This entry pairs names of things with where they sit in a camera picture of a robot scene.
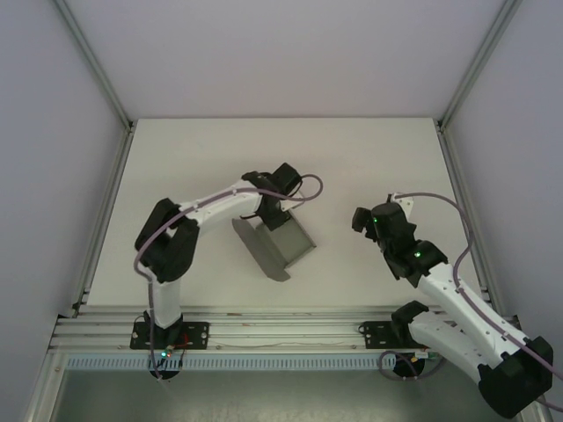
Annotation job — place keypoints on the aluminium frame post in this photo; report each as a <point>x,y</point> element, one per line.
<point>477,66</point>
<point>94,66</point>

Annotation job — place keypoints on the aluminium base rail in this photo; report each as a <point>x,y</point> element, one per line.
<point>286,327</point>

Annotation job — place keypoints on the grey metal sheet panel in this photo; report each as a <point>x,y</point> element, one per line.
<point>281,395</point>

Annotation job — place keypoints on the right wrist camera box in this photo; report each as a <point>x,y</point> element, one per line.
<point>408,203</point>

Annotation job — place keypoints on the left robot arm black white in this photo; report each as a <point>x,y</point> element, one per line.
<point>215,210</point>

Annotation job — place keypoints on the small circuit board with LED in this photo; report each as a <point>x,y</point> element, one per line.
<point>429,354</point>
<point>166,353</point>

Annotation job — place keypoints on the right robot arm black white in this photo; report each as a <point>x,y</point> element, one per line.
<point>457,307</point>

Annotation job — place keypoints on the grey paper box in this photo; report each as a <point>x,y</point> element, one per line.
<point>288,239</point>

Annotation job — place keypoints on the aluminium table side rail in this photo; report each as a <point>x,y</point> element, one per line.
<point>455,176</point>
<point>105,220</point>

